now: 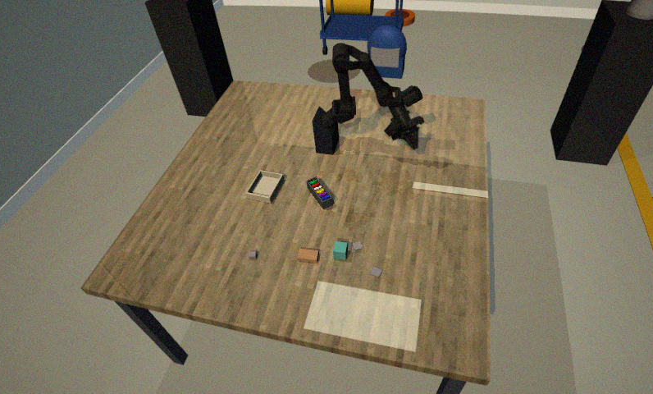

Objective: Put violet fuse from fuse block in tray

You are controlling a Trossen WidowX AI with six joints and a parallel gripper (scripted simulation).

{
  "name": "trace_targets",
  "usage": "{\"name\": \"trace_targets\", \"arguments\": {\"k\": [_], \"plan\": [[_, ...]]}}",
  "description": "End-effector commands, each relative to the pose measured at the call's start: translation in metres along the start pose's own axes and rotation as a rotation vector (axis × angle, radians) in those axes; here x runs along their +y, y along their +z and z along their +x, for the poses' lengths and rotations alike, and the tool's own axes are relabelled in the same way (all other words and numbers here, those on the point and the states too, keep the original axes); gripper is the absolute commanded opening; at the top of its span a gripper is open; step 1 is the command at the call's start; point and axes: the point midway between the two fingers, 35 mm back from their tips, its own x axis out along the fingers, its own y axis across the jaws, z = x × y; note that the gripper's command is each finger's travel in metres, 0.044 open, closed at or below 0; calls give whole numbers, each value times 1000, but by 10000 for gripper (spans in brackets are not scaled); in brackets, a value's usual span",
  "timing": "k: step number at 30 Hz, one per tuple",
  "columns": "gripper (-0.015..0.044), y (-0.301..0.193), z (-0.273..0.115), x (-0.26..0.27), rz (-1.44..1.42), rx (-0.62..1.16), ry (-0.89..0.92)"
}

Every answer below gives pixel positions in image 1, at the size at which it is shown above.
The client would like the green cube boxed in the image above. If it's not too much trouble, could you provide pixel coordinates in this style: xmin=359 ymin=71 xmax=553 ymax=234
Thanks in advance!
xmin=333 ymin=241 xmax=348 ymax=260

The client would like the orange flat block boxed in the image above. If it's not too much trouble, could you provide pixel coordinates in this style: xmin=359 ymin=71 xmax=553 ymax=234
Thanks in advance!
xmin=297 ymin=249 xmax=319 ymax=263

